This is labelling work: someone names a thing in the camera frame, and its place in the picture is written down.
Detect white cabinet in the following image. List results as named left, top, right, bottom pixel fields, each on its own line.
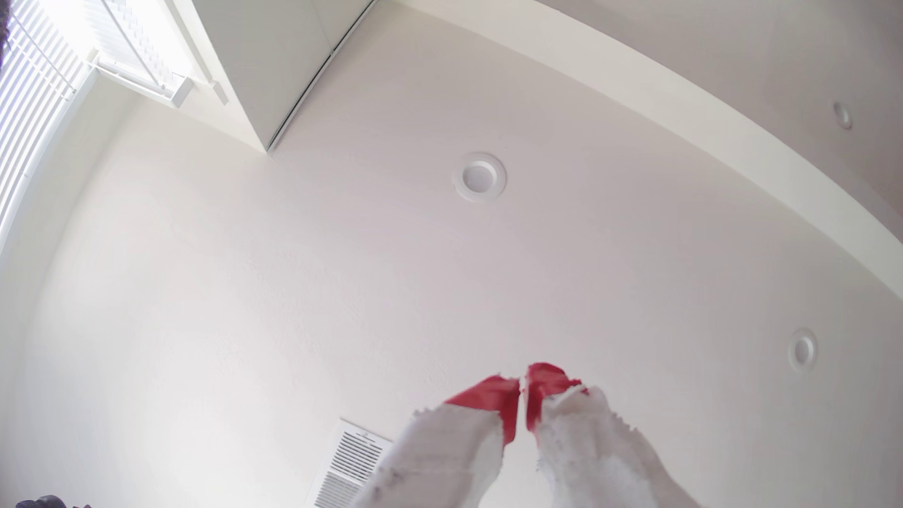
left=192, top=0, right=375, bottom=152

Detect white window blinds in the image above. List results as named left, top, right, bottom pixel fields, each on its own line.
left=0, top=0, right=195, bottom=248

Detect white ceiling air vent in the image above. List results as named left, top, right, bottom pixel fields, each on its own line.
left=308, top=418, right=393, bottom=508

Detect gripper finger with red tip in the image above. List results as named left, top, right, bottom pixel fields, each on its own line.
left=525, top=363, right=703, bottom=508
left=350, top=375, right=522, bottom=508

